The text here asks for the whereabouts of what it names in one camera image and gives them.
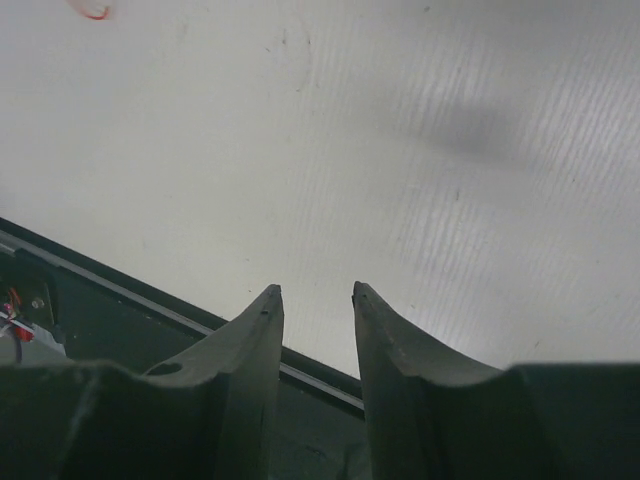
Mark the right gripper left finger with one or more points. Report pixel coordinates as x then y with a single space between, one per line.
206 413

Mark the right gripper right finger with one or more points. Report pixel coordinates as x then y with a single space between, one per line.
432 412

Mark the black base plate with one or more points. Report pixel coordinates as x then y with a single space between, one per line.
319 429

